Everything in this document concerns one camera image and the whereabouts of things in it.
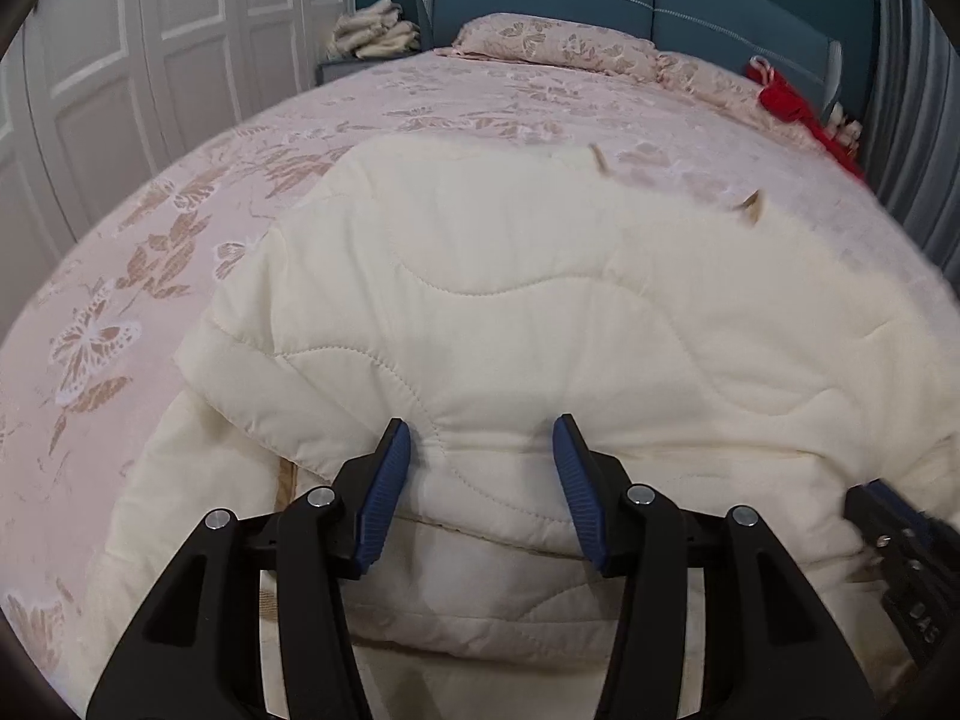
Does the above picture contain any pink butterfly bedspread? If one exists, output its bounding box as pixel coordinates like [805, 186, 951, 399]
[0, 45, 960, 691]

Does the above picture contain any pink butterfly pillow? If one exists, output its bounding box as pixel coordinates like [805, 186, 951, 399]
[435, 13, 758, 102]

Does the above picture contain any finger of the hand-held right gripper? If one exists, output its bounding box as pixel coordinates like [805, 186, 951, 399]
[844, 481, 947, 563]

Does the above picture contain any grey nightstand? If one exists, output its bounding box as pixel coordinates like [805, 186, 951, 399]
[315, 54, 434, 91]

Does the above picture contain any grey pleated curtain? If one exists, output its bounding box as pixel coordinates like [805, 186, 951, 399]
[861, 0, 960, 282]

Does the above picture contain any cream quilted comforter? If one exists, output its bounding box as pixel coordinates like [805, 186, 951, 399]
[90, 136, 960, 720]

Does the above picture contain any white panelled wardrobe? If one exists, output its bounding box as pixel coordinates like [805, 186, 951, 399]
[0, 0, 355, 293]

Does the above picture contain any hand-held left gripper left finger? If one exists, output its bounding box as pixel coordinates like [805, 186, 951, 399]
[86, 418, 412, 720]

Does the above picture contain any red cloth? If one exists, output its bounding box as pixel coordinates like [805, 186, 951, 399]
[746, 56, 869, 182]

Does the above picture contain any pile of cream clothes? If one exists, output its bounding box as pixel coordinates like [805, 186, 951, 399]
[326, 0, 422, 61]

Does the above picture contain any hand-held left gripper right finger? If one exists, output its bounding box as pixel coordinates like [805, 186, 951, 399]
[551, 414, 878, 720]

